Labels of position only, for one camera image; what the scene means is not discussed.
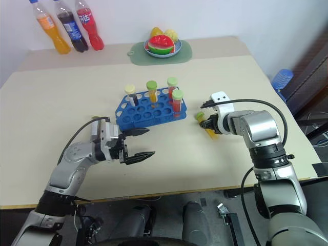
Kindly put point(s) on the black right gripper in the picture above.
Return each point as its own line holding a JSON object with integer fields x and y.
{"x": 215, "y": 124}

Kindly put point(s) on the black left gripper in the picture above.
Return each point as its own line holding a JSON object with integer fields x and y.
{"x": 118, "y": 151}

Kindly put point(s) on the yellow test tube green cap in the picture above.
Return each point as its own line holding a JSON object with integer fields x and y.
{"x": 200, "y": 115}

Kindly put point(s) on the black rounded robot base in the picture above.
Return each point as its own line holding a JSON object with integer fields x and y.
{"x": 143, "y": 242}

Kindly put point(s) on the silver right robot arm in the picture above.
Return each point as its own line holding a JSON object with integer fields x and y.
{"x": 258, "y": 125}

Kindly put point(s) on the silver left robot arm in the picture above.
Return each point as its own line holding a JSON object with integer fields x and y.
{"x": 66, "y": 174}

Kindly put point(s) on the blue test tube rack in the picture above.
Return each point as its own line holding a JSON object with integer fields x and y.
{"x": 143, "y": 116}

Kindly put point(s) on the red test tube green cap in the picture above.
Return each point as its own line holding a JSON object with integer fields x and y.
{"x": 177, "y": 101}

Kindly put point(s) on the red test tube pale-green cap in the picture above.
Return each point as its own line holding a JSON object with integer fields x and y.
{"x": 172, "y": 85}

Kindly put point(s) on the dark test tube cream cap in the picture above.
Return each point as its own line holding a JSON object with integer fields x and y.
{"x": 131, "y": 93}

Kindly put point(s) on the orange test tube green cap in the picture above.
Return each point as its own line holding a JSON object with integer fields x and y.
{"x": 152, "y": 89}

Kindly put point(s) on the blue plate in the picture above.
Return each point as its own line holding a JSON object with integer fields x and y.
{"x": 176, "y": 50}

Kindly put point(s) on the dark rounded robot leg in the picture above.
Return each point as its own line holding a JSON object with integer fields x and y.
{"x": 137, "y": 220}
{"x": 196, "y": 223}

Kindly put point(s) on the blue ribbed plastic stack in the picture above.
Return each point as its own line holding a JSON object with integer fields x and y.
{"x": 282, "y": 79}

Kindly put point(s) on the toy watermelon slice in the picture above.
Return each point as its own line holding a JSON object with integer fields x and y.
{"x": 160, "y": 44}

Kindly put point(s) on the green cutting mat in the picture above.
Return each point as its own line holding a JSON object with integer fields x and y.
{"x": 138, "y": 57}

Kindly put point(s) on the yellow toy bumpy fruit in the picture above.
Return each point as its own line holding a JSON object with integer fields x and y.
{"x": 172, "y": 34}

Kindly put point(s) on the yellow toy pepper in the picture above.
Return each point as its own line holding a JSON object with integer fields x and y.
{"x": 155, "y": 32}

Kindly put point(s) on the dark wooden furniture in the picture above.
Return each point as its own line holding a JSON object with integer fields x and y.
{"x": 310, "y": 82}

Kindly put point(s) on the red soda bottle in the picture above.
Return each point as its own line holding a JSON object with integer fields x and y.
{"x": 91, "y": 28}

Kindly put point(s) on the dark cola bottle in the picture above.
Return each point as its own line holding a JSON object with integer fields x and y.
{"x": 74, "y": 30}

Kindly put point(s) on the orange soda bottle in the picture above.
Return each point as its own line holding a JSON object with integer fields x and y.
{"x": 55, "y": 33}

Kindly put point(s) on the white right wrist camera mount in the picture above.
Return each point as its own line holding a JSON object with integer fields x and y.
{"x": 222, "y": 103}

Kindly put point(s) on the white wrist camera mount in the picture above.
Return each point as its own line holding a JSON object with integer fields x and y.
{"x": 222, "y": 103}
{"x": 106, "y": 130}

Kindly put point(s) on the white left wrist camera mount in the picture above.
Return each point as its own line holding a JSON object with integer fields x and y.
{"x": 106, "y": 130}

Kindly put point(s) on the black metal bracket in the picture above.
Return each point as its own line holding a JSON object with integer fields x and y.
{"x": 230, "y": 223}

